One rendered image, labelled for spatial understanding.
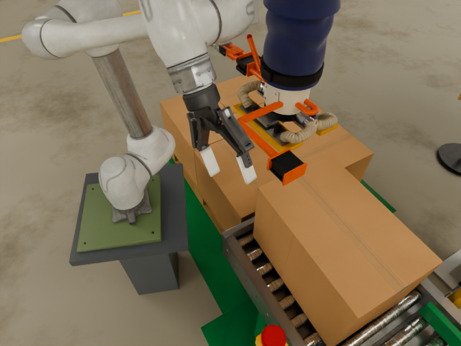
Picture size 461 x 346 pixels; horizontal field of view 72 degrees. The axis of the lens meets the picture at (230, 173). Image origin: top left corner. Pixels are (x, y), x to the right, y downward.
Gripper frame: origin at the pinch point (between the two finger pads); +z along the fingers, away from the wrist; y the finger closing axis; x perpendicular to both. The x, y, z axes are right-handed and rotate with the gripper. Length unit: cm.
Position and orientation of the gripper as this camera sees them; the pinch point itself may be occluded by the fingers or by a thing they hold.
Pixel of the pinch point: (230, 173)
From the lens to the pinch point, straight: 74.1
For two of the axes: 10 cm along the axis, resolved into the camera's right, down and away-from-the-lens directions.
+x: 7.2, -4.9, 4.9
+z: 3.3, 8.7, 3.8
